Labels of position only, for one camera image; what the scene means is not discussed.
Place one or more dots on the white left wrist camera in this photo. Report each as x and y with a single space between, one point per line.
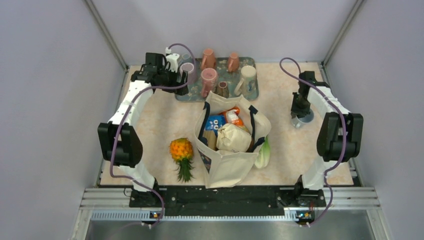
172 60

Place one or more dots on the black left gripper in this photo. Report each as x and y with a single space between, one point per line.
183 79

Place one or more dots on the cream paper wrapped package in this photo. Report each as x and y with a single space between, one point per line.
233 138

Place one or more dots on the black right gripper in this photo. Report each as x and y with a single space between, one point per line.
296 111

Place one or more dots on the white ceramic mug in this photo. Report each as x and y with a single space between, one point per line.
185 58

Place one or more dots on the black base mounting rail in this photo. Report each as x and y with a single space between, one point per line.
237 201

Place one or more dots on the cream canvas tote bag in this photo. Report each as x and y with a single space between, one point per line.
225 168

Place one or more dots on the salmon pink mug right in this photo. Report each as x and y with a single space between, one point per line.
233 62

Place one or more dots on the salmon pink mug left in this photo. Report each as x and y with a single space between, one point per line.
208 59

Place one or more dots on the mauve purple mug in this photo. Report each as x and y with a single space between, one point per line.
191 72

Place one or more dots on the light blue mug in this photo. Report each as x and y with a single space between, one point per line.
299 122

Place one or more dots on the pink patterned mug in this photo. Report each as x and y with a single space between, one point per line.
209 77

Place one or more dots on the blue cookie snack bag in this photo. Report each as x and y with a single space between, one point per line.
214 122

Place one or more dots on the brown striped mug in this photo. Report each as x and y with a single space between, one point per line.
222 89

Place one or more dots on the orange snack packet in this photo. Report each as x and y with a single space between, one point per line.
231 116

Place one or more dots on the salmon pink mug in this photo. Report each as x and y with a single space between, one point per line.
208 59
233 62

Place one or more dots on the cream dragon print mug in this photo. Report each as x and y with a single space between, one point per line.
247 81

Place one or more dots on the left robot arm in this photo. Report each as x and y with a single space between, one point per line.
119 142

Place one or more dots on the green romaine lettuce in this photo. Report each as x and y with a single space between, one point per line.
264 155

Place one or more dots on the teal floral serving tray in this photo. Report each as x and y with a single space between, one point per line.
231 78

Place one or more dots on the pineapple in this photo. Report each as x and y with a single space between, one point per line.
181 151

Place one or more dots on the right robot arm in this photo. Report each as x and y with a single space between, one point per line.
340 135

